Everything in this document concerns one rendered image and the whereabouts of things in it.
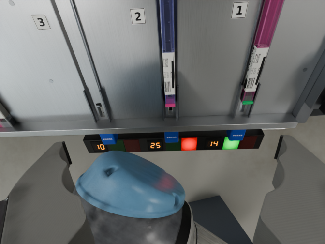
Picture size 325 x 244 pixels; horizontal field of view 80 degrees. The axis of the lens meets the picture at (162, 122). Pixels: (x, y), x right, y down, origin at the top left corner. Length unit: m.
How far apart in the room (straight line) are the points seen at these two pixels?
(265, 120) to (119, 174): 0.23
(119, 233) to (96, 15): 0.23
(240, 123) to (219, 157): 0.77
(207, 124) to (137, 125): 0.11
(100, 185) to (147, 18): 0.18
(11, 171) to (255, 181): 1.31
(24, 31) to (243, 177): 1.05
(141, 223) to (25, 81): 0.25
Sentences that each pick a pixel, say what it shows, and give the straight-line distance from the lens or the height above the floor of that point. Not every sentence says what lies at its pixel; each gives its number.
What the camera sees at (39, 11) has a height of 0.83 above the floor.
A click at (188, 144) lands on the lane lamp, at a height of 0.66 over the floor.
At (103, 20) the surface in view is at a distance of 0.26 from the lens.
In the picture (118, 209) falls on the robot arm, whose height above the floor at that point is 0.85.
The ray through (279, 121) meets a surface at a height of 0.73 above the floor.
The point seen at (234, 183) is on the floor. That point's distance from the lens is 1.13.
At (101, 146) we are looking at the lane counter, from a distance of 0.40.
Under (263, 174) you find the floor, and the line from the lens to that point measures 1.16.
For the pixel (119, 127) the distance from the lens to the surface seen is 0.31.
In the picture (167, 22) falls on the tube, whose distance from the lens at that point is 0.23.
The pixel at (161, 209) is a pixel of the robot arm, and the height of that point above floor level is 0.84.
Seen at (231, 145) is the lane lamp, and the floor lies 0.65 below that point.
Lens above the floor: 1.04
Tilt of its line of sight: 87 degrees down
